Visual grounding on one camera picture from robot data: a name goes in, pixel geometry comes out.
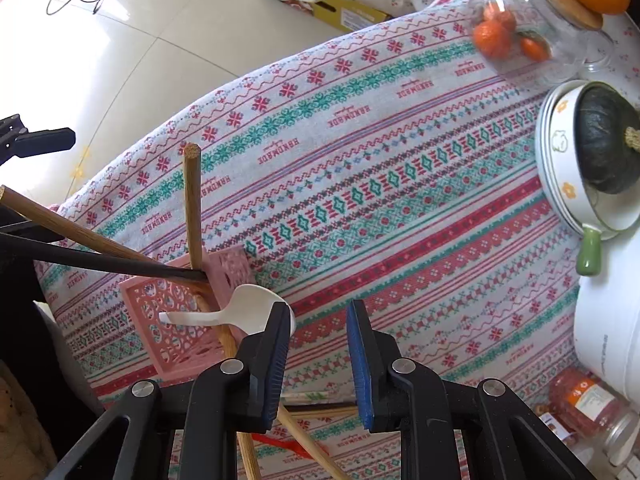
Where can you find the small tangerine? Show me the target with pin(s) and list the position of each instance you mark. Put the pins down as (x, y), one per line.
(490, 40)
(501, 14)
(532, 47)

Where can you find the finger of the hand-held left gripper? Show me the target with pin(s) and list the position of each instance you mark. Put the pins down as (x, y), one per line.
(25, 227)
(47, 140)

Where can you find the white electric cooking pot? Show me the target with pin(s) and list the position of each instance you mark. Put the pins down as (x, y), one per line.
(610, 320)

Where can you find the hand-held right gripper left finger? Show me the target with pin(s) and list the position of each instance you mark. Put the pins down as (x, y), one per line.
(279, 360)

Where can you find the glass jar wooden lid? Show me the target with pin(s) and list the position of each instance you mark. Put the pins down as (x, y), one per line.
(565, 7)

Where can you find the dark green squash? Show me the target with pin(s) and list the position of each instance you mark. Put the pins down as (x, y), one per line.
(605, 145)

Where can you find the tall red snack jar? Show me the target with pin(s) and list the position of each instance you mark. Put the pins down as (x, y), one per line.
(585, 400)

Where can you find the pink lattice utensil holder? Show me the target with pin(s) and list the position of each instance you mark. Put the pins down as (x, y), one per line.
(227, 270)

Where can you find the red plastic spoon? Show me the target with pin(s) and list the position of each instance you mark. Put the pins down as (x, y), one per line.
(300, 447)

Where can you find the beige knit cloth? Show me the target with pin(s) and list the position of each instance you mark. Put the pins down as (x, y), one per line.
(20, 425)

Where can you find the printed pale chopstick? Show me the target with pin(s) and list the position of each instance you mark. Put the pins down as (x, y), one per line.
(310, 396)

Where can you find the white plastic spoon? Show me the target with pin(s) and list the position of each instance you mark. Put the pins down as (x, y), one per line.
(245, 305)

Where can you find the yellow cardboard box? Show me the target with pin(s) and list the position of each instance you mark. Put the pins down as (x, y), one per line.
(350, 15)

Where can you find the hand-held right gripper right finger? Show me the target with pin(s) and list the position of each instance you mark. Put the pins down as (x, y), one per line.
(359, 370)

